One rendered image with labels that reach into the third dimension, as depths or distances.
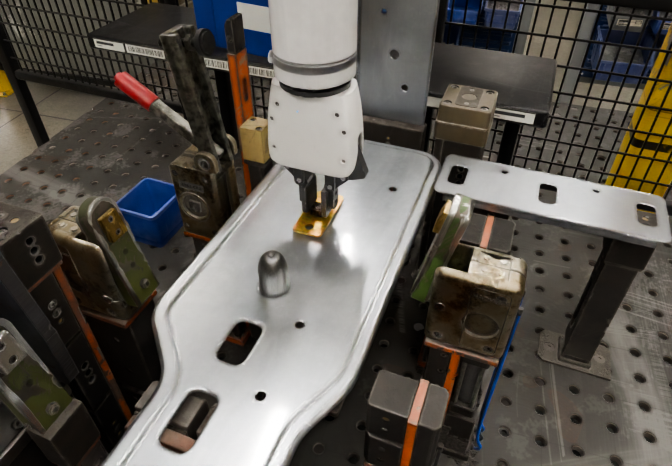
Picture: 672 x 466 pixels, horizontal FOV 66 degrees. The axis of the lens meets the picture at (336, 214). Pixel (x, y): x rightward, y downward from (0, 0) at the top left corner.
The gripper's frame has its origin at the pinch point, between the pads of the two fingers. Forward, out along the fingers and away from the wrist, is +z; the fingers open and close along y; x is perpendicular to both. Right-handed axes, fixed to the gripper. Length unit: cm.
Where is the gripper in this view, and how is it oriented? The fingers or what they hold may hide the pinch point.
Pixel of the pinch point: (318, 195)
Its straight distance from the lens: 63.3
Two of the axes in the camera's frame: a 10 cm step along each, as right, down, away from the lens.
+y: 9.3, 2.3, -2.8
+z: 0.0, 7.7, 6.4
